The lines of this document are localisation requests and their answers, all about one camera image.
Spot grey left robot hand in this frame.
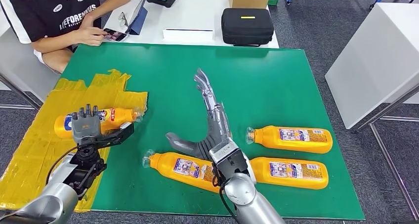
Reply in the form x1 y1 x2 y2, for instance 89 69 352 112
71 103 103 145

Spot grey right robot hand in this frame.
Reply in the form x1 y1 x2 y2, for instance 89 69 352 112
165 68 233 162

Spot person's right hand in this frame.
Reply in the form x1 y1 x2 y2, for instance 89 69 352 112
73 27 109 47

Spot orange detergent bottle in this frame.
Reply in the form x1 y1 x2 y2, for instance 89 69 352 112
249 156 329 190
54 107 145 139
245 126 334 155
142 149 220 194

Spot smartphone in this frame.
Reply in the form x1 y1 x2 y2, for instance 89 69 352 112
102 28 128 43

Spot tablet with blue cover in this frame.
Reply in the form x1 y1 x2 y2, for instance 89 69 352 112
126 0 149 36

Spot person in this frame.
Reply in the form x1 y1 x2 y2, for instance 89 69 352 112
0 0 132 74

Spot yellow tape sheet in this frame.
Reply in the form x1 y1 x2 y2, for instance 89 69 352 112
0 69 149 213

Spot green table mat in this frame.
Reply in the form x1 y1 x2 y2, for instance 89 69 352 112
60 43 366 221

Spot white flat box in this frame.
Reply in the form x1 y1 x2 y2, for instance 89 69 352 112
162 28 216 43

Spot black zip case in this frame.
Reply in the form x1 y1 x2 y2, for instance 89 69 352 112
221 7 275 47

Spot white desk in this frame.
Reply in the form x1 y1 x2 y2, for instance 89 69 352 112
103 0 280 49

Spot white side table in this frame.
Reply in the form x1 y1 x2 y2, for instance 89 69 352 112
325 2 419 222

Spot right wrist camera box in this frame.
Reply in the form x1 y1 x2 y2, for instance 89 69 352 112
209 137 250 180

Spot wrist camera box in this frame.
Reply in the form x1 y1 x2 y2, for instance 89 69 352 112
209 137 250 180
87 122 135 148

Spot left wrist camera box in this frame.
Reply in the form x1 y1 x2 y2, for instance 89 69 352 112
87 122 135 148

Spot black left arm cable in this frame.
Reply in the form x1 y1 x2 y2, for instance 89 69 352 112
45 146 79 185

